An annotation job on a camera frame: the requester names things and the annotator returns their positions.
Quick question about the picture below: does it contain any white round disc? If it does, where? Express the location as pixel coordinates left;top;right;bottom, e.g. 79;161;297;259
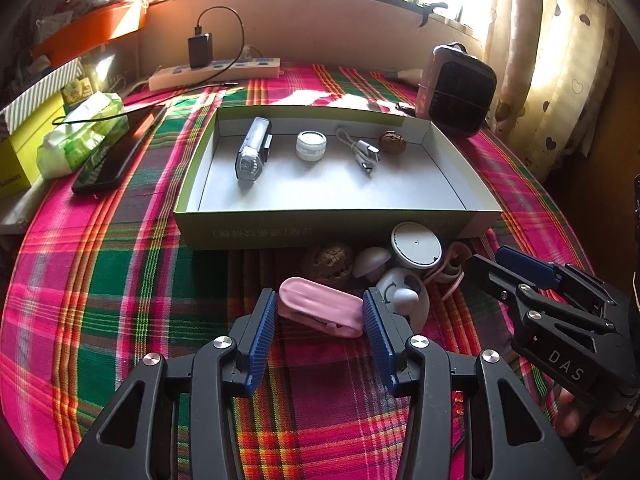
390;221;446;271

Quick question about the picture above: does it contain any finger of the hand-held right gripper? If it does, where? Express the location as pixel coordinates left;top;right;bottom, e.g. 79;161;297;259
496;245;620;307
465;254;618;356

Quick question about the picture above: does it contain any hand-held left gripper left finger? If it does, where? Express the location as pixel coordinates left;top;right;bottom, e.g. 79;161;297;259
60;287;278;480

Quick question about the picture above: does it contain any pink desk fan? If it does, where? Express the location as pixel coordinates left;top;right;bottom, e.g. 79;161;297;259
415;42;498;138

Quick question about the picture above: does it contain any green and white cardboard box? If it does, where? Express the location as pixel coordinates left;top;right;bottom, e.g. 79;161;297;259
172;105;503;251

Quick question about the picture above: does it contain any cream heart-print curtain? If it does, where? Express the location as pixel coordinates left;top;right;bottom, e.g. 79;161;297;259
487;0;626;186

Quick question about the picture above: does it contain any pink ring-shaped clip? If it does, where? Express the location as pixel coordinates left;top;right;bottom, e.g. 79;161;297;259
425;241;473;301

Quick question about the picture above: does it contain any black charger plug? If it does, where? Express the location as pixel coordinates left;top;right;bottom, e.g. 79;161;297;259
187;34;213;68

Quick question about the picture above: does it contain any white panda toy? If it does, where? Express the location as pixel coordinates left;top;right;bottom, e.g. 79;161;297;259
375;266;430;331

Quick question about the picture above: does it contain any white USB cable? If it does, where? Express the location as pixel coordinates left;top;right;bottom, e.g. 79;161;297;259
335;126;381;177

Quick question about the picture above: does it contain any small green printed packet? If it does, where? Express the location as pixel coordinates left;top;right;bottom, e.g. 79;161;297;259
61;77;95;107

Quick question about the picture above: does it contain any black smartphone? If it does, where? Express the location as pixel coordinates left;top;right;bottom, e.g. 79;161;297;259
71;105;168;196

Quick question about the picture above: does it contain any green tissue pack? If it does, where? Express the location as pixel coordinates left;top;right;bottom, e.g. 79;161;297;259
37;92;126;178

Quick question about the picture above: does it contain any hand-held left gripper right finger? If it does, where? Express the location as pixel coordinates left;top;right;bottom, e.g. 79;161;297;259
362;287;576;480

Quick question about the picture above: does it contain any black charging cable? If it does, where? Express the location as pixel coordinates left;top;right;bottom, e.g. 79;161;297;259
52;6;246;126

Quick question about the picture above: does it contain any orange tray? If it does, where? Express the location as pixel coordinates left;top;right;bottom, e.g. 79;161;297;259
32;0;148;68

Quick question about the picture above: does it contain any black flashlight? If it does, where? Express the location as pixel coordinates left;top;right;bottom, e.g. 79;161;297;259
235;117;273;181

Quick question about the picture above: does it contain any white round jar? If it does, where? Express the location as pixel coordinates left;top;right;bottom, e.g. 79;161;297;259
295;131;327;162

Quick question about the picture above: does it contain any brown walnut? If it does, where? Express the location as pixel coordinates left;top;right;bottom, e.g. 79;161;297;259
301;242;357;291
378;131;411;156

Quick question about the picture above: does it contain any yellow box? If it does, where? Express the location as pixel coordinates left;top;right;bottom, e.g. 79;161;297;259
0;92;68;201

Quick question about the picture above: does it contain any black window latch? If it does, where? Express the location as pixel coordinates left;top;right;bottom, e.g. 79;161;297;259
416;2;449;27

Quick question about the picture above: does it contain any plaid tablecloth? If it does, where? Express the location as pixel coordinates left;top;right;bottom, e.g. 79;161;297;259
0;62;596;480

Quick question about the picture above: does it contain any white power strip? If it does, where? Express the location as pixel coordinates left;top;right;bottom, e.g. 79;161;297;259
149;56;281;92

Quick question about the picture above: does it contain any person's right hand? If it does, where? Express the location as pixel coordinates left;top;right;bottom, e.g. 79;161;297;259
555;387;640;466

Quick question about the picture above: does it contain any striped gift box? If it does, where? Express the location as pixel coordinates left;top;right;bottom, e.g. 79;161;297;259
0;57;83;133

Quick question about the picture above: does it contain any pink oblong case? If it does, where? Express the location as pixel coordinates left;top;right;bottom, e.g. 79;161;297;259
277;276;365;338

